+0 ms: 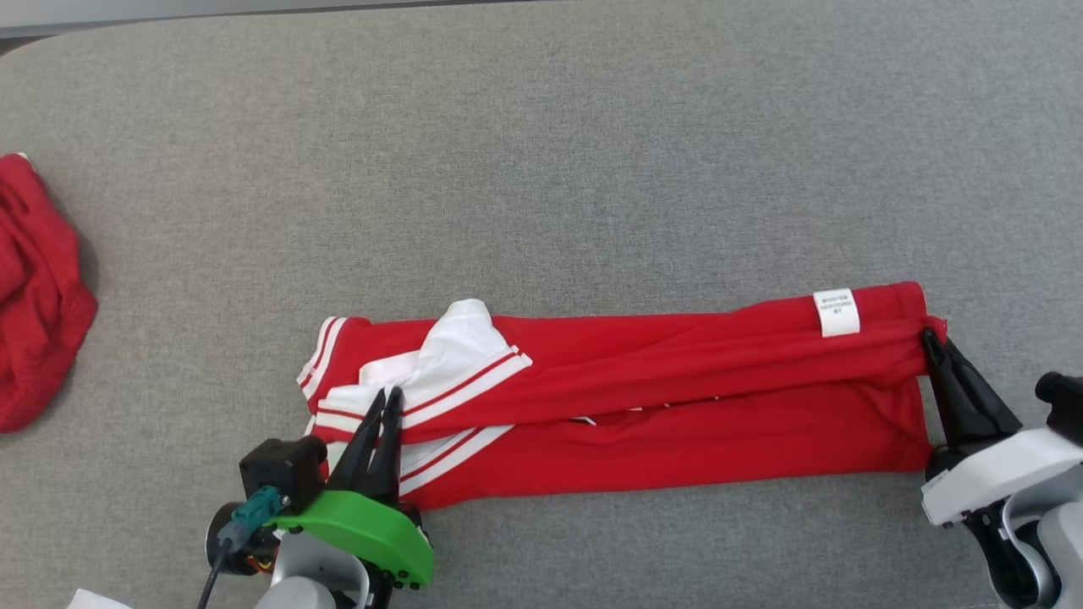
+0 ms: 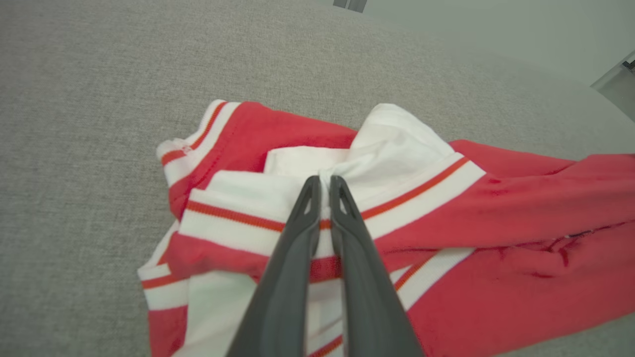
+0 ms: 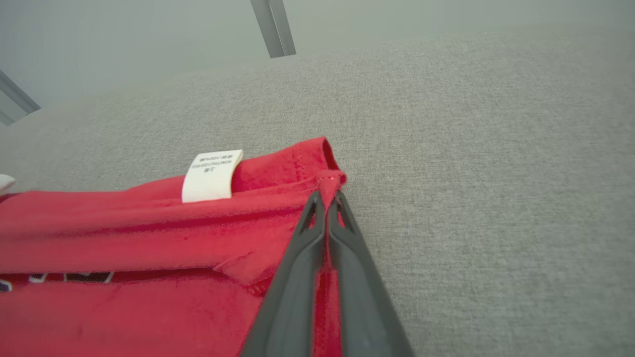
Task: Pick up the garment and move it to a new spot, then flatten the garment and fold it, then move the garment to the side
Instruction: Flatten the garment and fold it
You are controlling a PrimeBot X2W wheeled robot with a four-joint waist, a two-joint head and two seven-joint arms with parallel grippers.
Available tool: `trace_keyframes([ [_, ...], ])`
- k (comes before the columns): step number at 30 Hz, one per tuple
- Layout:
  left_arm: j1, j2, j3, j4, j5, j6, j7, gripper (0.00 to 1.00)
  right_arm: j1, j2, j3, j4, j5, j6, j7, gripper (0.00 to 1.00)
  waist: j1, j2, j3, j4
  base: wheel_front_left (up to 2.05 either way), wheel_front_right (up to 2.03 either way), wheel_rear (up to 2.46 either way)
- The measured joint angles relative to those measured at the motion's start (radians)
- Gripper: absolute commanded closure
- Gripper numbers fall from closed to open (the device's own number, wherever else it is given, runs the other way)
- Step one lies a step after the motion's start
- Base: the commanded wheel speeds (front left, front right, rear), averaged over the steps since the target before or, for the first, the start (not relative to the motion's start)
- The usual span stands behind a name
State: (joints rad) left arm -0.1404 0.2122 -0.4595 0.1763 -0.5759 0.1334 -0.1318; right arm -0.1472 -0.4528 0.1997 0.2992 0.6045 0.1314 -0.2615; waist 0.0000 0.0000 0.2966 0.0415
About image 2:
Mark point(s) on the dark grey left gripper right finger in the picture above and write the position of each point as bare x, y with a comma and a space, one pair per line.
367, 287

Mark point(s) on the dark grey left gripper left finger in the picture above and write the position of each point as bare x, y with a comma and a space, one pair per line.
287, 277

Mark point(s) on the red garment with white stripes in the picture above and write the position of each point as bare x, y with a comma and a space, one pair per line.
496, 208

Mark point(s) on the grey partition post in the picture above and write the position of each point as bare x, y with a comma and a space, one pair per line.
349, 5

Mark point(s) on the grey fabric sofa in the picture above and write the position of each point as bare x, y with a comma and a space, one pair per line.
99, 99

